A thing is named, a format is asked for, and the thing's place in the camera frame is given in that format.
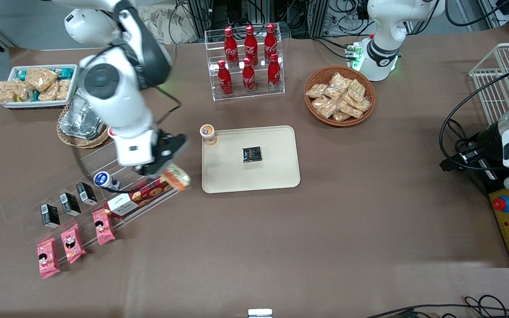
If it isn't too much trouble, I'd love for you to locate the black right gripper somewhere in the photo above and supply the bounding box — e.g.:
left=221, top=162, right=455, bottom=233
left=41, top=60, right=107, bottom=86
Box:
left=134, top=130, right=190, bottom=178

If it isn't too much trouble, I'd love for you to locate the sandwich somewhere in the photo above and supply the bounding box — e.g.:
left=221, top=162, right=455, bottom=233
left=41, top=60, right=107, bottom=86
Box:
left=163, top=163, right=192, bottom=192

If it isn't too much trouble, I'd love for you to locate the cream plastic serving tray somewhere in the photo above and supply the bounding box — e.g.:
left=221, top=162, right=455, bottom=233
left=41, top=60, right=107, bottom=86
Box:
left=201, top=125, right=301, bottom=194

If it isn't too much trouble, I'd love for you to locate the red plaid cookie box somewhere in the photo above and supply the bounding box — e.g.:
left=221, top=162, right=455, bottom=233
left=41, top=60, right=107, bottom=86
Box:
left=104, top=176, right=177, bottom=219

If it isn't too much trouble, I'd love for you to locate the blue cap small bottle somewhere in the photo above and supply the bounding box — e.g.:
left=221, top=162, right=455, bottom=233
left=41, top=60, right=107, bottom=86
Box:
left=94, top=171, right=121, bottom=192

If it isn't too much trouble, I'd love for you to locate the small black carton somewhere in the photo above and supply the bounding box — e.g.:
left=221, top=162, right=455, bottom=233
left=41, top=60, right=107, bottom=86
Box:
left=59, top=192, right=82, bottom=217
left=76, top=182, right=99, bottom=207
left=40, top=204, right=61, bottom=229

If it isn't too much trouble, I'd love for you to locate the orange cap small bottle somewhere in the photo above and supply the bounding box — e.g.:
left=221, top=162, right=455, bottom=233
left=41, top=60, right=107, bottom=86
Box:
left=200, top=124, right=218, bottom=146

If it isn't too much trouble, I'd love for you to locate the pink cartoon snack packet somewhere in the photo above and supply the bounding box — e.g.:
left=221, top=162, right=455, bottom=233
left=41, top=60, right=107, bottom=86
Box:
left=36, top=238, right=61, bottom=280
left=92, top=208, right=116, bottom=246
left=61, top=223, right=87, bottom=265

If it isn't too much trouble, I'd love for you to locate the flat wicker plate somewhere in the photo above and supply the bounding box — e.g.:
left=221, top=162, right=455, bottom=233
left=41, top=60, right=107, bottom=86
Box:
left=57, top=104, right=110, bottom=149

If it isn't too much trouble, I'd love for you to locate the small black snack packet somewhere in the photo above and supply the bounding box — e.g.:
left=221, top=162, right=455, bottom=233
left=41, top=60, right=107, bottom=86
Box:
left=242, top=146, right=262, bottom=163

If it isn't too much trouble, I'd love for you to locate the red cola bottle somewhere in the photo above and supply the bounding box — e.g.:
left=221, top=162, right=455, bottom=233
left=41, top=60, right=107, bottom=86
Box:
left=224, top=26, right=239, bottom=68
left=267, top=53, right=282, bottom=91
left=242, top=57, right=257, bottom=94
left=244, top=25, right=259, bottom=67
left=264, top=23, right=278, bottom=62
left=217, top=60, right=233, bottom=97

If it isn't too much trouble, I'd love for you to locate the beige cracker snack packet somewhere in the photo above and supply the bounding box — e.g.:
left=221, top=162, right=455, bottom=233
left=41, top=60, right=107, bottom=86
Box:
left=56, top=79, right=72, bottom=101
left=38, top=84, right=60, bottom=102
left=0, top=80, right=19, bottom=104
left=14, top=83, right=34, bottom=102
left=25, top=67, right=59, bottom=91

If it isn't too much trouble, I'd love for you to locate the white rectangular snack bin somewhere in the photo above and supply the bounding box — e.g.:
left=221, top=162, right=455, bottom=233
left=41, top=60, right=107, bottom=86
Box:
left=0, top=64, right=79, bottom=110

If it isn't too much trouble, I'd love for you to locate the clear acrylic tiered shelf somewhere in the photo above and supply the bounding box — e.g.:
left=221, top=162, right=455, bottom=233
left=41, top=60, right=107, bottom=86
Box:
left=0, top=141, right=182, bottom=272

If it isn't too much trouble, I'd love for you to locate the clear acrylic bottle rack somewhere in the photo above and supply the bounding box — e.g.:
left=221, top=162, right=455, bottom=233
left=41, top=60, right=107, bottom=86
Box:
left=205, top=27, right=285, bottom=102

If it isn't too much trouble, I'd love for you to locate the crumpled beige paper bag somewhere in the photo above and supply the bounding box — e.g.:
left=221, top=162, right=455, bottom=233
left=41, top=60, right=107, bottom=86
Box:
left=141, top=4, right=198, bottom=45

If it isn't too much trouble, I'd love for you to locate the round brown wicker basket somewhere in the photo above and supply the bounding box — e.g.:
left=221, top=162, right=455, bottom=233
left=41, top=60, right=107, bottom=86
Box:
left=304, top=65, right=376, bottom=128

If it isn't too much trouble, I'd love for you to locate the white power strip green light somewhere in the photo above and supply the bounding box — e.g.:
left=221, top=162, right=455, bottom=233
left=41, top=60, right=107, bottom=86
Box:
left=346, top=42, right=364, bottom=72

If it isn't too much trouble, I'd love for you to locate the black robot end tool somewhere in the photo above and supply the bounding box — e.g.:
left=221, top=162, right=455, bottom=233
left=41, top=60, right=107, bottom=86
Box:
left=439, top=123, right=505, bottom=173

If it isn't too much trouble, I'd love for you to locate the aluminium frame rack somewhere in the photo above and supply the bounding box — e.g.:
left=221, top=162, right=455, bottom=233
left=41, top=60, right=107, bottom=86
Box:
left=186, top=0, right=331, bottom=39

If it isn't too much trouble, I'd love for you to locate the black cable on idle arm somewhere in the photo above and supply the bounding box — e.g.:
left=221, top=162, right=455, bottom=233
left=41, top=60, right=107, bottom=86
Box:
left=439, top=71, right=509, bottom=170

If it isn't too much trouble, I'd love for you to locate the black power cable with plug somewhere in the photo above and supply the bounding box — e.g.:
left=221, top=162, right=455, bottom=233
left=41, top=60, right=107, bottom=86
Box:
left=447, top=119, right=477, bottom=153

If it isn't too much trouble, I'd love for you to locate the long black floor cable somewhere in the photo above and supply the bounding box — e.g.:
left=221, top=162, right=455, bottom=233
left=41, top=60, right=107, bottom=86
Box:
left=364, top=303, right=509, bottom=318

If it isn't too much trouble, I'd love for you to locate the white wire basket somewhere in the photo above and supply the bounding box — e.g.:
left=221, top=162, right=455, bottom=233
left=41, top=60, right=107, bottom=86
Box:
left=469, top=42, right=509, bottom=127

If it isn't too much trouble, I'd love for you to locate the coiled black floor cable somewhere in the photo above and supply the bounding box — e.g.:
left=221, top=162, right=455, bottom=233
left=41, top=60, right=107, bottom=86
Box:
left=463, top=295, right=508, bottom=317

